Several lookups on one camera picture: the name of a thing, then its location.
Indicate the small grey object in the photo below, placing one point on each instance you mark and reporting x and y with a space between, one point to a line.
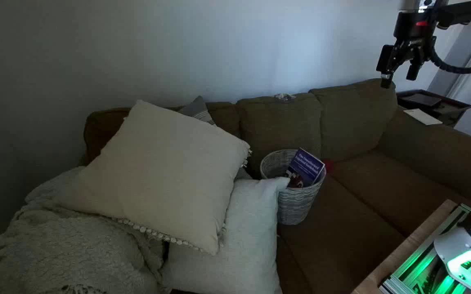
285 96

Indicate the purple box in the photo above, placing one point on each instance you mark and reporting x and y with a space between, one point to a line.
306 165

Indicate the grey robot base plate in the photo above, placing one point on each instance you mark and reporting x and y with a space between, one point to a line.
466 261

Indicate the small red object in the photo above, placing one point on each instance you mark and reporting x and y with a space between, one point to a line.
329 165

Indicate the large cream tasselled pillow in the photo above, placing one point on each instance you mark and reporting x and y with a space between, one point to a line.
164 173

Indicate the brown fabric sofa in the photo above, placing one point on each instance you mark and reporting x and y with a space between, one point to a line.
355 217

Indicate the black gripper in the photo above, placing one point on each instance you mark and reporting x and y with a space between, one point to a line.
414 28

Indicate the small grey pillow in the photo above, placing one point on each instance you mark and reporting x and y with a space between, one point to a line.
198 109

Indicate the grey knitted blanket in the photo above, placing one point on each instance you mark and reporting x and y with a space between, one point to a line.
56 245

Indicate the grey woven basket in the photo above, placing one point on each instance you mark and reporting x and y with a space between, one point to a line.
296 204

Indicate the light wooden board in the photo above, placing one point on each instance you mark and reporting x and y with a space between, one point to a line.
404 245

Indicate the white paper sheet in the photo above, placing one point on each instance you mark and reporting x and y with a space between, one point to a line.
422 116

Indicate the dark side table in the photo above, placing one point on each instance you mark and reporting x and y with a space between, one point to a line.
437 103

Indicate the aluminium frame stand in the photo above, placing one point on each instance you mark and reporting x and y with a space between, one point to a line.
409 271

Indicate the white textured pillow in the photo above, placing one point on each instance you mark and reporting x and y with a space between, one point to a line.
241 239

